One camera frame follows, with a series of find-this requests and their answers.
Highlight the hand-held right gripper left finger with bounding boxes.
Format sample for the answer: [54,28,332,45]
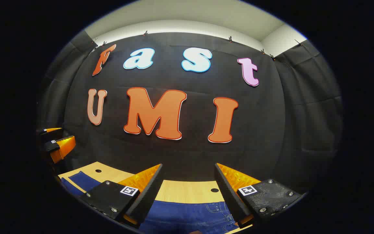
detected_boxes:
[79,163,163,229]

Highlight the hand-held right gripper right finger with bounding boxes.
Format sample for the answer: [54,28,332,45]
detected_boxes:
[214,163,307,229]

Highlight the blue denim jeans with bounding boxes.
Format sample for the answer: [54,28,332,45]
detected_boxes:
[60,171,239,234]

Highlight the black backdrop cloth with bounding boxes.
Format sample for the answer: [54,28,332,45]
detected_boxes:
[37,31,343,195]

